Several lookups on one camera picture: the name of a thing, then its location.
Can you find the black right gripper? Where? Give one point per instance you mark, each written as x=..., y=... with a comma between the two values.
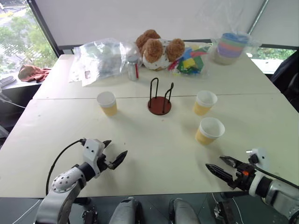
x=243, y=179

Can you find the bagged stack of coloured bowls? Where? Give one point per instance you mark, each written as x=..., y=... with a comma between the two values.
x=230, y=50

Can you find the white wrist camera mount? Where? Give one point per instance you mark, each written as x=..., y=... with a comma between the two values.
x=92, y=149
x=262, y=157

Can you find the grey flat object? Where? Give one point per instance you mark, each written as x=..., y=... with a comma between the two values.
x=8, y=80

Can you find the brown white plush toy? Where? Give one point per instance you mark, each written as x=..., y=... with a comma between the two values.
x=154, y=50

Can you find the yellow white paper cup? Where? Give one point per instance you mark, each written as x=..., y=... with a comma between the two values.
x=202, y=108
x=205, y=137
x=108, y=108

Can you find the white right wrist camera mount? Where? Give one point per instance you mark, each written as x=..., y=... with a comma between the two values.
x=262, y=157

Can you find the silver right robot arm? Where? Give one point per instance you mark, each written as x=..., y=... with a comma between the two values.
x=280, y=193

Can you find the clear plastic bag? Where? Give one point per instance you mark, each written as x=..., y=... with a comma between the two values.
x=102, y=60

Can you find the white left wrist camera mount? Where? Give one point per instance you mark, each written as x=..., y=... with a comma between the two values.
x=92, y=149

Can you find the black window frame post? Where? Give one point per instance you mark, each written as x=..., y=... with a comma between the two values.
x=43, y=28

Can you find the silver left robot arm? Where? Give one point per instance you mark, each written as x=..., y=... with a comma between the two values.
x=65, y=182

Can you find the grey rounded shape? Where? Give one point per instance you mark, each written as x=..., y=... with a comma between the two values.
x=126, y=212
x=184, y=212

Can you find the small black bracket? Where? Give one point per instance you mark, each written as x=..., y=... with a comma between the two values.
x=223, y=211
x=89, y=215

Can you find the black chair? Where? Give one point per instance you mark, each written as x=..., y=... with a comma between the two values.
x=287, y=74

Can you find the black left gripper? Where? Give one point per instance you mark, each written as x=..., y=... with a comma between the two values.
x=105, y=162

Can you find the red-brown cloth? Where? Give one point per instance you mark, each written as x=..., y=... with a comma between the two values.
x=31, y=73

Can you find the red cup holder stand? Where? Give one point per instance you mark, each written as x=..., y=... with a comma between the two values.
x=159, y=107

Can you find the bag of colourful blocks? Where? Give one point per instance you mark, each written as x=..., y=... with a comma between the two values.
x=190, y=63

